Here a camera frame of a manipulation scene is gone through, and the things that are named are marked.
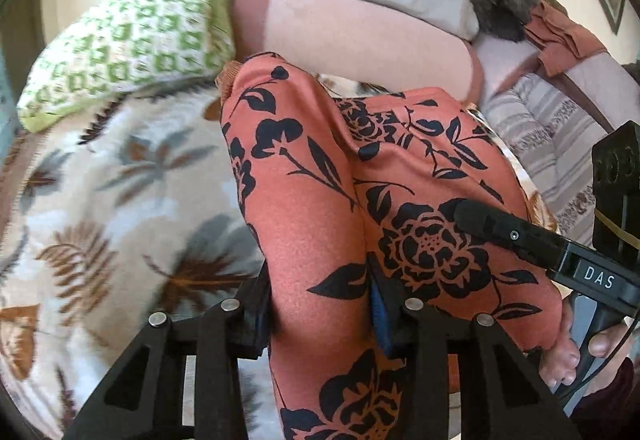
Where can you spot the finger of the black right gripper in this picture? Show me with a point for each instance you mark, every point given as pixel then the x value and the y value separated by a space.
pixel 536 245

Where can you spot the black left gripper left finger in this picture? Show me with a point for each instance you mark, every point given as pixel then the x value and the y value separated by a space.
pixel 180 379

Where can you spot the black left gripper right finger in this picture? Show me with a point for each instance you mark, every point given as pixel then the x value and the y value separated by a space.
pixel 501 393

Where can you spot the orange black floral garment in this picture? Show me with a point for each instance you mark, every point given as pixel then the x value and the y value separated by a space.
pixel 332 188

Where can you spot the person's right hand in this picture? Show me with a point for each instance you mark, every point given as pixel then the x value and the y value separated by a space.
pixel 558 364

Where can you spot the striped grey pillow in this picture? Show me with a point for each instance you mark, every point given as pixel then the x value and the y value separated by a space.
pixel 552 135

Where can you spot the cream leaf print blanket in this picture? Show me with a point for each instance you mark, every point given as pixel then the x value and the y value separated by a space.
pixel 124 210

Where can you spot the rust brown folded cloth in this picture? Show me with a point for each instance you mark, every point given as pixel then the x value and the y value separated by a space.
pixel 562 43

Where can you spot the dark fuzzy cloth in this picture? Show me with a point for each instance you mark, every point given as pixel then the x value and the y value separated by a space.
pixel 505 19

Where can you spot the green white patterned pillow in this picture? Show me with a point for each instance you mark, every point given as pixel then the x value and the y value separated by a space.
pixel 121 46

